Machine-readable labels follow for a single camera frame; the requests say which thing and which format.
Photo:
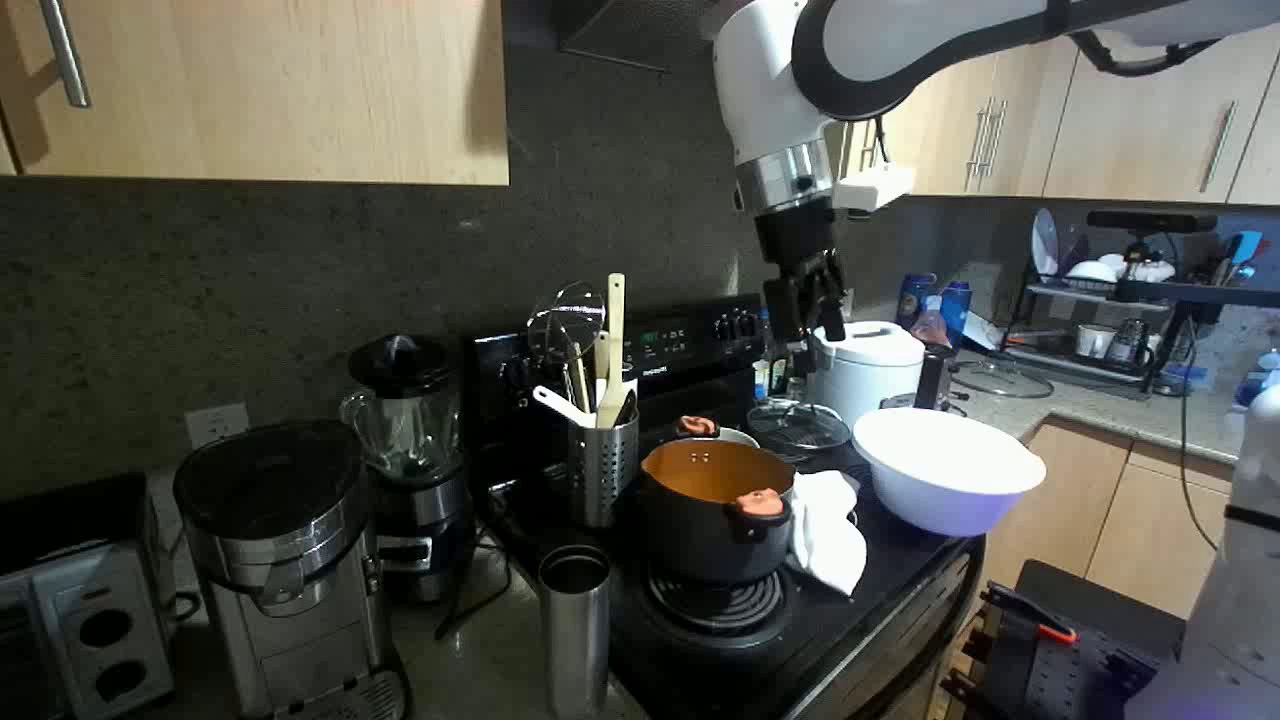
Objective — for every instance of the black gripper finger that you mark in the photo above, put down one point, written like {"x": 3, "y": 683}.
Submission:
{"x": 831, "y": 305}
{"x": 787, "y": 319}

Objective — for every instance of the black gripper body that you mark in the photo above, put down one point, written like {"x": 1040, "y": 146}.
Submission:
{"x": 798, "y": 245}

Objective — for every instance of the glass pot lid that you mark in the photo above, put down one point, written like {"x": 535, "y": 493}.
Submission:
{"x": 798, "y": 427}

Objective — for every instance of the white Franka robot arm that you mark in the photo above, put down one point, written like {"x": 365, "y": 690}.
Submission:
{"x": 767, "y": 82}

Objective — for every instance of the white rice cooker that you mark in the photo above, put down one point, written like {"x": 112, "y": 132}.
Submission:
{"x": 865, "y": 366}

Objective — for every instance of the wooden spatula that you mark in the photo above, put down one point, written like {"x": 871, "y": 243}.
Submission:
{"x": 613, "y": 342}

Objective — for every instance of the large white bowl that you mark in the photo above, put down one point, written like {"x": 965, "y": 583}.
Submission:
{"x": 942, "y": 472}

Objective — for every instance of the white dish cloth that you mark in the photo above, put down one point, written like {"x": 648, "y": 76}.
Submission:
{"x": 826, "y": 535}

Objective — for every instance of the white plastic spoon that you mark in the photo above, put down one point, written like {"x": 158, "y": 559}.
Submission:
{"x": 562, "y": 404}

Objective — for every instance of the dark range hood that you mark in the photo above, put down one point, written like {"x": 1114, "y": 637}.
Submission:
{"x": 625, "y": 24}

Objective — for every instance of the black dish rack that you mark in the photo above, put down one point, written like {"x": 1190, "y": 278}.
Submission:
{"x": 1133, "y": 285}

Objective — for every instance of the black electric stove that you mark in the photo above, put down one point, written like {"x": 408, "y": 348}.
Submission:
{"x": 852, "y": 624}

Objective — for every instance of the light wood base cabinet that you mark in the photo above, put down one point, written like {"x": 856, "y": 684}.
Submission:
{"x": 1093, "y": 504}

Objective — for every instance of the light wood cabinet row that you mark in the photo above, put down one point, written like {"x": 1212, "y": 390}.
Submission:
{"x": 1133, "y": 132}

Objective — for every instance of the stainless steel tumbler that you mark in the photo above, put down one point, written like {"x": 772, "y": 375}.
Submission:
{"x": 576, "y": 624}

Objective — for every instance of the black blender with glass jar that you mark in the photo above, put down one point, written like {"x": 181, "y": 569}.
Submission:
{"x": 406, "y": 440}

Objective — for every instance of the steel coffee maker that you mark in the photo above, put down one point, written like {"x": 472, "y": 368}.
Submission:
{"x": 286, "y": 563}

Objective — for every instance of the light wood wall cabinet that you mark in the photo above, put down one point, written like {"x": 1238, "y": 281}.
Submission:
{"x": 266, "y": 94}

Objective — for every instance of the white wall outlet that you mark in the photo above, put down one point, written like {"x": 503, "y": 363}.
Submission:
{"x": 219, "y": 427}

